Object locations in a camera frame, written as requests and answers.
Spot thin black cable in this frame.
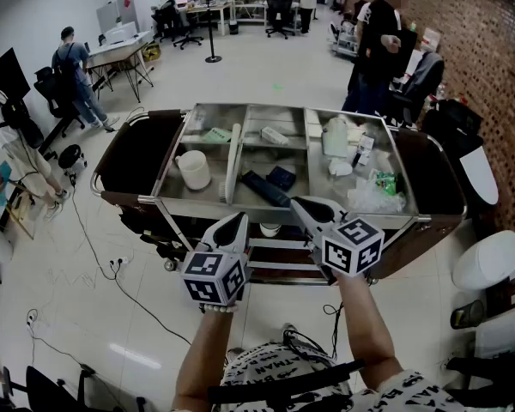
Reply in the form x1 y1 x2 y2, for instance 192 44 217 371
323 301 345 361

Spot white bead bracelet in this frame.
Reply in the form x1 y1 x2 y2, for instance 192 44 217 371
198 301 239 315

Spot small white carton box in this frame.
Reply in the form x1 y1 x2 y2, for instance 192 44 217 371
259 125 290 147

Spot black round stool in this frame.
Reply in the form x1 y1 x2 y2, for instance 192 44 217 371
58 143 88 178

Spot person's printed white shirt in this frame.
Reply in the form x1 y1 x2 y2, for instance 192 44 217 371
214 342 471 412

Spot black office chair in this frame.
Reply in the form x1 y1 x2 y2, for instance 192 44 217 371
170 9 205 52
33 65 87 139
264 0 297 40

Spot white desk black legs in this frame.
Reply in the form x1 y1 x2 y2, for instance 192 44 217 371
87 29 156 104

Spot yellow bag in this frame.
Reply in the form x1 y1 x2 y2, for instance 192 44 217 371
142 42 162 64

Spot black chair frame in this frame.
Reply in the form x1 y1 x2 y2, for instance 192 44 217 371
1 363 149 412

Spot long dark blue tube box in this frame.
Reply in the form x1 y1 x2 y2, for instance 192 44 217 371
239 169 293 209

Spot black chest strap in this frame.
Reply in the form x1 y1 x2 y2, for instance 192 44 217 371
207 358 367 405

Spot black round bin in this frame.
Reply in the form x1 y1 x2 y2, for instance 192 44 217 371
449 300 487 330

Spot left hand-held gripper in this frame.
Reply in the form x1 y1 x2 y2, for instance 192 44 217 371
180 211 253 307

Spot clear plastic bag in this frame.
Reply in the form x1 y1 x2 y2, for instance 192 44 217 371
347 177 407 215

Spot white plastic bottle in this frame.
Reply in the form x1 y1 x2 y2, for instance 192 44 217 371
321 116 350 159

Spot black stanchion pole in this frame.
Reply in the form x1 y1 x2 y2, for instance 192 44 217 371
203 0 223 64

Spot person's left forearm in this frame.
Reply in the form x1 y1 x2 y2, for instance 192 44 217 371
171 306 238 412

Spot office chair with grey jacket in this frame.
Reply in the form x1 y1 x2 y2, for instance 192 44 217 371
389 51 445 124

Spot small dark blue pouch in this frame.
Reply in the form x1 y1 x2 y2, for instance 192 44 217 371
265 165 298 190

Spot person's right forearm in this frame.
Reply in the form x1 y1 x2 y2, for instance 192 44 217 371
333 270 405 393

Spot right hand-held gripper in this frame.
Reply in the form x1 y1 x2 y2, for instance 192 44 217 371
290 196 385 279

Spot white mug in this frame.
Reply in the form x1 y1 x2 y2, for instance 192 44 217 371
174 149 212 191

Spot white cloth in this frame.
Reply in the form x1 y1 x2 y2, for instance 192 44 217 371
328 157 354 178

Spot black floor cable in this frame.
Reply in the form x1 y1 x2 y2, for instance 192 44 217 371
67 174 194 347

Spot green snack packet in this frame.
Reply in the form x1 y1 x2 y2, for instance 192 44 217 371
368 168 398 197

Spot white plug with cable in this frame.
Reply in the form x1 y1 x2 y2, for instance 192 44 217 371
25 308 40 339

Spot black bag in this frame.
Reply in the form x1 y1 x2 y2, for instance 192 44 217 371
421 98 484 150

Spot white cardboard box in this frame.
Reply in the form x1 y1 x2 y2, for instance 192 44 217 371
420 27 443 54

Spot small white carton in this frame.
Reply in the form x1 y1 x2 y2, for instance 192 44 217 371
351 134 376 167

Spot steel service cart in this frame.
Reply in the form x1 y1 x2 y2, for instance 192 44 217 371
89 102 469 287

